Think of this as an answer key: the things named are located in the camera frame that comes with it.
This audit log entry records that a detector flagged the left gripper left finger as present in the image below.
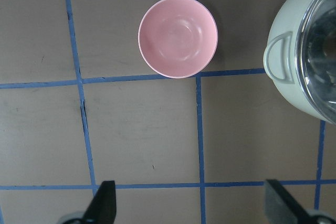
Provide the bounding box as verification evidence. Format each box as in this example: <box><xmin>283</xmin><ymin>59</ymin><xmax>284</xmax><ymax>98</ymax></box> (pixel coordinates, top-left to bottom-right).
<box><xmin>81</xmin><ymin>180</ymin><xmax>116</xmax><ymax>224</ymax></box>

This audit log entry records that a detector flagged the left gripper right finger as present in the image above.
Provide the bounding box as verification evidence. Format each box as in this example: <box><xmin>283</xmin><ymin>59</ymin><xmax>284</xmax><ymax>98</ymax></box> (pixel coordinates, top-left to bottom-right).
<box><xmin>265</xmin><ymin>179</ymin><xmax>315</xmax><ymax>224</ymax></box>

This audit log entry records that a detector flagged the glass pot lid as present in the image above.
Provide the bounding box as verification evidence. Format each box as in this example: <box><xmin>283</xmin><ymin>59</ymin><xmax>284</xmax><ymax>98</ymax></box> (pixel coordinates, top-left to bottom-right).
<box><xmin>297</xmin><ymin>0</ymin><xmax>335</xmax><ymax>124</ymax></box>

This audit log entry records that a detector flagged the pale green electric pot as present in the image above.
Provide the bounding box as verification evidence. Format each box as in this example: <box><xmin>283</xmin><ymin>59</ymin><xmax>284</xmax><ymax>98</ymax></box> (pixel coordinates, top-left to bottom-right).
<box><xmin>263</xmin><ymin>0</ymin><xmax>323</xmax><ymax>120</ymax></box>

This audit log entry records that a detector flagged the pink bowl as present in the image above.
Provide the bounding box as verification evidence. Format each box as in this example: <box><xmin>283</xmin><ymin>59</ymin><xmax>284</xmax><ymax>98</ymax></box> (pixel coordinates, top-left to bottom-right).
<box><xmin>138</xmin><ymin>0</ymin><xmax>218</xmax><ymax>79</ymax></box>

